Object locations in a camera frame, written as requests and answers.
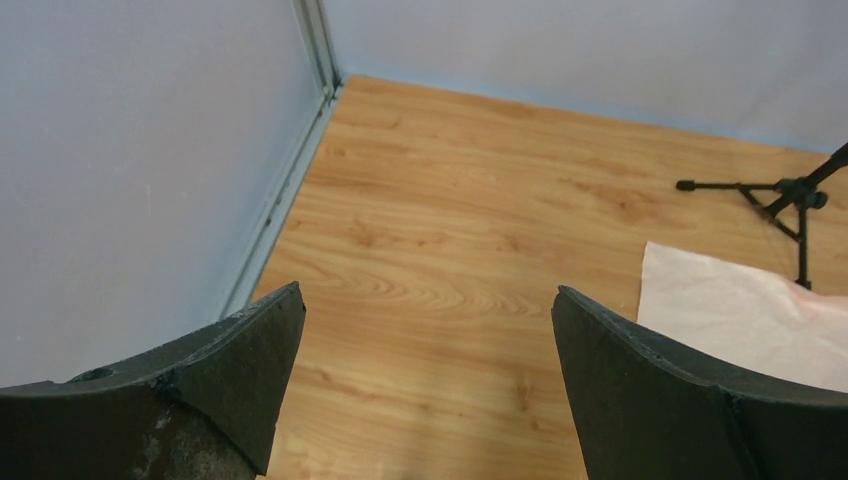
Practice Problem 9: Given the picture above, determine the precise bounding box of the pink wrapping paper sheet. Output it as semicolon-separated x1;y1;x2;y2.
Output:
637;243;847;392

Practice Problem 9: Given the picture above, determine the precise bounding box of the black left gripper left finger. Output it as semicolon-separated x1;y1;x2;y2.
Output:
1;282;306;479

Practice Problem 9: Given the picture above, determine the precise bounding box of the black tripod microphone stand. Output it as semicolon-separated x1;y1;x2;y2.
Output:
675;144;847;290

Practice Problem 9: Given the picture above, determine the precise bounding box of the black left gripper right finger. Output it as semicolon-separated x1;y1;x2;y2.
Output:
551;286;847;479

